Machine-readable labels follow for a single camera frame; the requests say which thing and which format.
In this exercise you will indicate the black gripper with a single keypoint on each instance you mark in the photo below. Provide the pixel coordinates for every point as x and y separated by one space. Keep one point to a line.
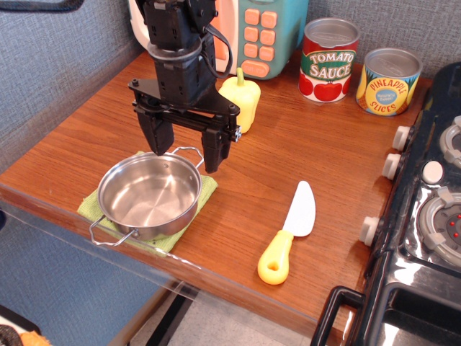
184 94

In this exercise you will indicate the yellow handled toy knife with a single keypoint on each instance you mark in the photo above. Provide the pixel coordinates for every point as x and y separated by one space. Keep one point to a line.
273 265

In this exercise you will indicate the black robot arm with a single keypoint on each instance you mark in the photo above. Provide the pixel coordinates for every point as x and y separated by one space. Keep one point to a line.
181 44

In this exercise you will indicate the teal toy microwave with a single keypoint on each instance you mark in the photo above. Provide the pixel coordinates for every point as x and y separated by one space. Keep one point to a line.
261 35

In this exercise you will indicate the stainless steel pan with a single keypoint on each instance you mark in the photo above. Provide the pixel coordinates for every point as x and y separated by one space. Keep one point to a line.
149 197

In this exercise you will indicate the yellow toy bell pepper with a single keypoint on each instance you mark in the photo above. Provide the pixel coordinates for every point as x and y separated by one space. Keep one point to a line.
245 94

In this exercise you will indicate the green cloth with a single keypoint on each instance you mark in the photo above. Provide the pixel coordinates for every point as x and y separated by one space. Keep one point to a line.
90 210

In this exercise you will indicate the tomato sauce can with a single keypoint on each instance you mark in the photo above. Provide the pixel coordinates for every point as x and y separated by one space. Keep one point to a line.
328 55

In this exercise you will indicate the clear acrylic table guard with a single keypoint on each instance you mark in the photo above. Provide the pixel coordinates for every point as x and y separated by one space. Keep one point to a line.
254 297

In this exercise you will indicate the pineapple slices can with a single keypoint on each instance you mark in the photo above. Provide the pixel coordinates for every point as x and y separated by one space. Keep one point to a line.
388 81

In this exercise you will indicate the orange fuzzy object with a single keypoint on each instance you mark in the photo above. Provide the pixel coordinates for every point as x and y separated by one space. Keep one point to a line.
10 337

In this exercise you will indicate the black toy stove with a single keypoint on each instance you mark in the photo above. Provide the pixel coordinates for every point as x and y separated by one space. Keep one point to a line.
412 279

